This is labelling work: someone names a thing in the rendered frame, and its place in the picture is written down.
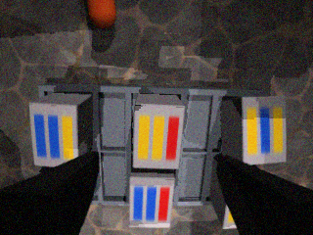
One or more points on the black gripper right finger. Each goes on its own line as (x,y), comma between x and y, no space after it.
(262,203)

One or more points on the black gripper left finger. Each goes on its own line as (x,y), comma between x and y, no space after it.
(53,202)

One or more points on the white box with blue and red stripes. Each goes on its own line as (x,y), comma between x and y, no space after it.
(151,197)

